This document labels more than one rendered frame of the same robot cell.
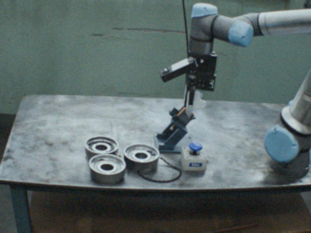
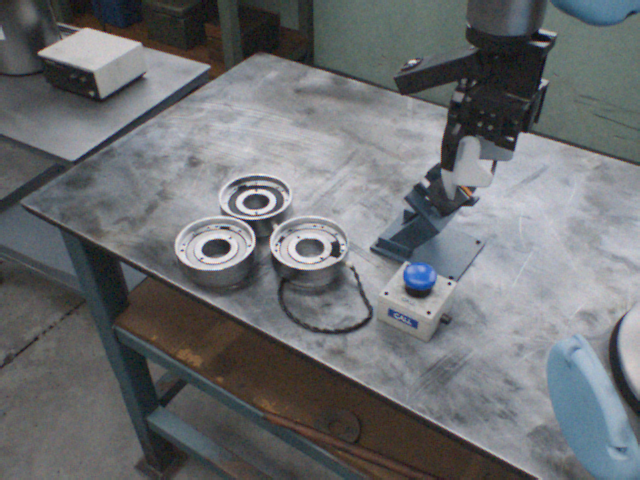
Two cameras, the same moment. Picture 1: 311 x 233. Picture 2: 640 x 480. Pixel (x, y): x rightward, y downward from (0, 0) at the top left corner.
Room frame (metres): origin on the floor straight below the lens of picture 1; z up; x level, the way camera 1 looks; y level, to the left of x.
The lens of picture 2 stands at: (0.75, -0.40, 1.41)
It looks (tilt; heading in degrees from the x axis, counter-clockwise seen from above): 43 degrees down; 42
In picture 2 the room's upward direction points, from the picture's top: 1 degrees counter-clockwise
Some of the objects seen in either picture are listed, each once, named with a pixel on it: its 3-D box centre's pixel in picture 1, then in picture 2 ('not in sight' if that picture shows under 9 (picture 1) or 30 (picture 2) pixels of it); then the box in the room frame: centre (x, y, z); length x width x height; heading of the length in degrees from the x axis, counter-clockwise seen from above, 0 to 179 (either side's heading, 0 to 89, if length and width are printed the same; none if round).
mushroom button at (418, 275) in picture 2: (195, 151); (418, 285); (1.22, -0.13, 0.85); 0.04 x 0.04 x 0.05
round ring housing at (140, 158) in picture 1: (141, 158); (309, 252); (1.21, 0.03, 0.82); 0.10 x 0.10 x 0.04
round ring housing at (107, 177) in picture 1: (106, 169); (216, 253); (1.12, 0.12, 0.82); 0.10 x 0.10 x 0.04
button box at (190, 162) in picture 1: (195, 158); (420, 302); (1.23, -0.13, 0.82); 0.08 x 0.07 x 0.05; 98
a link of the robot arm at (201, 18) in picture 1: (204, 21); not in sight; (1.34, -0.12, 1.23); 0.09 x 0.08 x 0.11; 56
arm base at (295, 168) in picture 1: (293, 153); not in sight; (1.26, -0.47, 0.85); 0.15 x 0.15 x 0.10
